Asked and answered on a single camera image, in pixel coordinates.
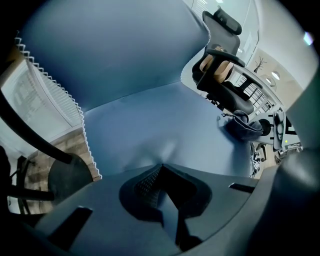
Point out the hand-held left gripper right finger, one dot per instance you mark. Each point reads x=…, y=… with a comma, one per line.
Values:
x=225, y=200

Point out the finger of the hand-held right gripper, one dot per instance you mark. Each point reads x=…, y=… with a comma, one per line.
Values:
x=269, y=138

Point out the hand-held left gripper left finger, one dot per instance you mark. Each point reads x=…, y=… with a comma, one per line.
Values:
x=112, y=225

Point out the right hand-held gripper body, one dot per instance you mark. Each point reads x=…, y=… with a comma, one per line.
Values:
x=278, y=130

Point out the dark blue wiping cloth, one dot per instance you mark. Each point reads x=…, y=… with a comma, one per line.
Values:
x=245, y=130

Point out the blue chair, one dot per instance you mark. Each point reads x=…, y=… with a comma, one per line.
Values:
x=125, y=75

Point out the brown shoulder bag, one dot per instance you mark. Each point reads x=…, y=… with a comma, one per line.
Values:
x=222, y=71

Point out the black mesh headrest office chair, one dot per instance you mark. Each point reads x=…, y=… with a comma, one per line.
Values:
x=225, y=92

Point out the round wooden table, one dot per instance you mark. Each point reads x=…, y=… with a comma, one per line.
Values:
x=65, y=175

